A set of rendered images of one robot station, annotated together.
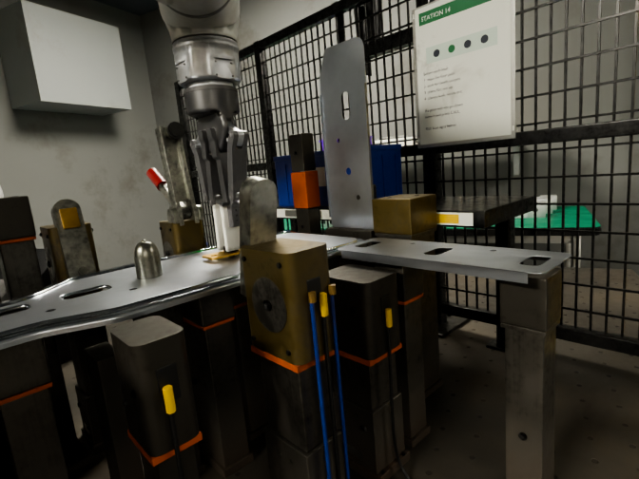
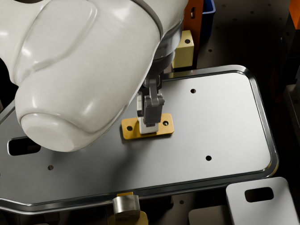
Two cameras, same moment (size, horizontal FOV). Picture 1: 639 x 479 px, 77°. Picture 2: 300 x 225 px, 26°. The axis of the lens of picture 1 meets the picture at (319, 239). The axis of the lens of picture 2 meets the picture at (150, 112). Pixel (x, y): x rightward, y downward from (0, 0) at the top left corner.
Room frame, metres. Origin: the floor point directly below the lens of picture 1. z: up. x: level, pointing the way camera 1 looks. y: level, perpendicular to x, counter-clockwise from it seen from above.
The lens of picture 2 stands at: (0.18, -0.16, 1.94)
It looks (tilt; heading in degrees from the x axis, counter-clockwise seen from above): 59 degrees down; 33
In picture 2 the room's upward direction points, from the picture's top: straight up
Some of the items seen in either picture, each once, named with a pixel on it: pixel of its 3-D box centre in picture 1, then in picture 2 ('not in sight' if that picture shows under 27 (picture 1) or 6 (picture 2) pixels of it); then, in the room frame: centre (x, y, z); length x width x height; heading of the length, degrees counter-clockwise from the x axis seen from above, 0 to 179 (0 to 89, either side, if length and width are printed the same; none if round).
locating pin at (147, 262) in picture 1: (147, 263); not in sight; (0.53, 0.23, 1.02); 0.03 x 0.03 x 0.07
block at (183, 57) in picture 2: not in sight; (178, 96); (0.76, 0.16, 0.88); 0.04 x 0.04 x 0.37; 42
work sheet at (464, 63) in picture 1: (462, 69); not in sight; (0.91, -0.34, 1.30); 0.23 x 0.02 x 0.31; 42
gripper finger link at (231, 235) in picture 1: (232, 227); (148, 120); (0.61, 0.13, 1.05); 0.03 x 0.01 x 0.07; 133
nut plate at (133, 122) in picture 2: (230, 249); (147, 124); (0.61, 0.14, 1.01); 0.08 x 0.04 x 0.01; 133
